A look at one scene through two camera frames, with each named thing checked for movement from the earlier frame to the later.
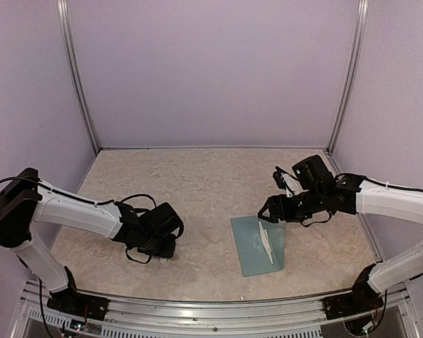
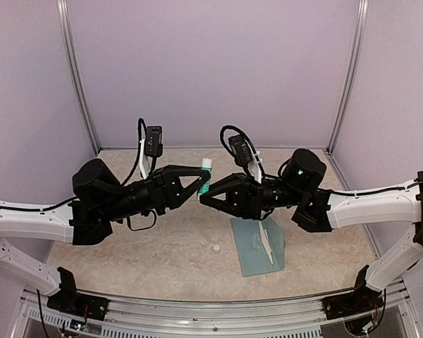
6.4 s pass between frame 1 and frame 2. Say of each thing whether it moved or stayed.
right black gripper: moved
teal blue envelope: stayed
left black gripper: moved
